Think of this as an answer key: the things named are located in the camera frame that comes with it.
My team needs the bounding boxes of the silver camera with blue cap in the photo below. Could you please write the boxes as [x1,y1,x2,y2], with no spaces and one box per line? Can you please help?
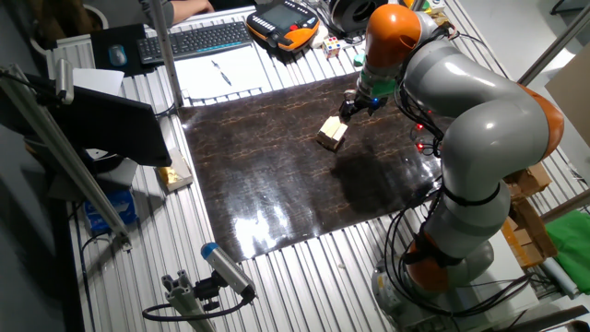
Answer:
[200,242,257,299]

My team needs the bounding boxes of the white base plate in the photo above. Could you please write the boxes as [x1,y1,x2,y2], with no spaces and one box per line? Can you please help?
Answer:
[460,230,541,322]

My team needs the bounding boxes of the small white paper sheet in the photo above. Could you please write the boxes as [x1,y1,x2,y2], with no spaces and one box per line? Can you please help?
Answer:
[71,67,125,97]

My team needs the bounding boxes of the gold and white box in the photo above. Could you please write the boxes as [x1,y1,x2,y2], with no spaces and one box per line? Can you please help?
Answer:
[156,147,195,193]

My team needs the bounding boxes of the orange and grey teach pendant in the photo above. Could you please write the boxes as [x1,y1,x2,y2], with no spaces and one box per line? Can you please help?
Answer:
[245,0,322,53]

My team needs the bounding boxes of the upright aluminium post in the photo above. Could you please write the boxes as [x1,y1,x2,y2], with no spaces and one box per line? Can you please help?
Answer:
[147,0,185,110]

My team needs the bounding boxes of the black round spool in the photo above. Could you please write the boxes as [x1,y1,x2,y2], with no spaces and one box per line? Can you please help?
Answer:
[328,0,389,36]

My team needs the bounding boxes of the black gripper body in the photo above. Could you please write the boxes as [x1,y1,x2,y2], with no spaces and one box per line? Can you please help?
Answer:
[342,89,388,117]

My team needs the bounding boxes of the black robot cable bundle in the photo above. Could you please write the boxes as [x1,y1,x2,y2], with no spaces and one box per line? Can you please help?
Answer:
[381,27,538,320]

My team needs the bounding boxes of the black camera cable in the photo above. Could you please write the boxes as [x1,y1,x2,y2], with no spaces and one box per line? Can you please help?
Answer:
[141,293,255,323]

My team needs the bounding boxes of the large white paper sheet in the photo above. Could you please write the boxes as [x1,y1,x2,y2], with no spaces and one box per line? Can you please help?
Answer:
[173,43,274,101]

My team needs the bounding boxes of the dark pen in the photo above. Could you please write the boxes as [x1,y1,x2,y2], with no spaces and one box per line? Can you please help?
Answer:
[210,59,233,88]

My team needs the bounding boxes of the black computer keyboard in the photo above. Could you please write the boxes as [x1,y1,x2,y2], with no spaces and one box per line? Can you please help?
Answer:
[136,20,254,65]

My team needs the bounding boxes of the blue box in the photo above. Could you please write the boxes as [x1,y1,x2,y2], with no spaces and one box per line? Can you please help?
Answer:
[82,188,138,234]

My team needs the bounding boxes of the silver camera on frame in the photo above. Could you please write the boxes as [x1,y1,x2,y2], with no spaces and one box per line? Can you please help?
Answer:
[54,57,76,105]

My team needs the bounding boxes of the green cloth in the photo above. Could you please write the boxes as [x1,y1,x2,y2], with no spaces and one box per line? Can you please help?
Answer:
[545,209,590,296]

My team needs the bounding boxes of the brass coloured object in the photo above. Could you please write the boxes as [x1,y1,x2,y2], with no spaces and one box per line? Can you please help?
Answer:
[431,9,452,29]

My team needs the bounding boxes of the slanted grey frame post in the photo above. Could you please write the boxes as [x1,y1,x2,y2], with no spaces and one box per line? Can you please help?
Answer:
[517,4,590,87]

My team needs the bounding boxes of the small cardboard box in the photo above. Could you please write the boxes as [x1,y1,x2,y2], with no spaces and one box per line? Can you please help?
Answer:
[503,160,553,200]

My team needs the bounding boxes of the person's forearm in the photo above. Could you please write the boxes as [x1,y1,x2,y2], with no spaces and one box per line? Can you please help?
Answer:
[170,0,195,26]

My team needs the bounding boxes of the white rounded object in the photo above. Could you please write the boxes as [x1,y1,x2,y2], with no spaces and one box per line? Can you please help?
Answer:
[308,25,331,50]

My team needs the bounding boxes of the green wrist adapter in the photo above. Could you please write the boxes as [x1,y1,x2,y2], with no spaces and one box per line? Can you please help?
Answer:
[359,67,398,99]

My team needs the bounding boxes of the grey computer mouse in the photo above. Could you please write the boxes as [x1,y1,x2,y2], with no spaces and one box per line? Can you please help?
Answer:
[108,43,129,68]

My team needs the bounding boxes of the beige board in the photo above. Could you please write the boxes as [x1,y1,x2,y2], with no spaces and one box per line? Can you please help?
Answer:
[545,43,590,149]

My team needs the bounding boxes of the grey frame bar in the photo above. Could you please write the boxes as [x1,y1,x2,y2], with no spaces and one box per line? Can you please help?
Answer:
[540,188,590,225]

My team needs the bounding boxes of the large cardboard box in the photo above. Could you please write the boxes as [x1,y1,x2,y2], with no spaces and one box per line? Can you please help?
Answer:
[500,197,560,271]

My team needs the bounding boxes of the rubik's cube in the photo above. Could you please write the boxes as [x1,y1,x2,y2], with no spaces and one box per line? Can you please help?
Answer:
[321,36,342,60]

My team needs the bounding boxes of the white roll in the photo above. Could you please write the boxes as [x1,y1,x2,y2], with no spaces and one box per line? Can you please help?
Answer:
[538,256,580,299]

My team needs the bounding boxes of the long slanted aluminium profile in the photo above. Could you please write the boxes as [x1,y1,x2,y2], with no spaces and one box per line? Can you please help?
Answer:
[0,64,134,251]

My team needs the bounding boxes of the black camera clamp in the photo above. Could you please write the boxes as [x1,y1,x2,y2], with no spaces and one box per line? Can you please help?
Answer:
[193,271,228,313]

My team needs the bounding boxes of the short aluminium profile stand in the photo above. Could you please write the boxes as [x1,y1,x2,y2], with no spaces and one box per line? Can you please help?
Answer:
[160,269,216,332]

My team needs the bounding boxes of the person's hand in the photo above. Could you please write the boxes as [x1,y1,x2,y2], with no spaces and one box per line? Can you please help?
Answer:
[190,0,217,16]

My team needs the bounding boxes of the black flat monitor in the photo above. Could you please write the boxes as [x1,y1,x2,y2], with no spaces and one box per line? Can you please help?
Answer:
[0,73,173,169]

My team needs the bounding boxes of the dark marble pattern mat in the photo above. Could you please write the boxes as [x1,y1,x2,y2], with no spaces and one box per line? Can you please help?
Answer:
[177,71,455,264]

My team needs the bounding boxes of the white round bin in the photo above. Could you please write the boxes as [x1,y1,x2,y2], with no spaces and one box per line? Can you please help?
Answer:
[29,3,111,57]

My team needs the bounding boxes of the black mouse pad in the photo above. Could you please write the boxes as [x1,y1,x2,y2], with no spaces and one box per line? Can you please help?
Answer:
[89,22,159,78]

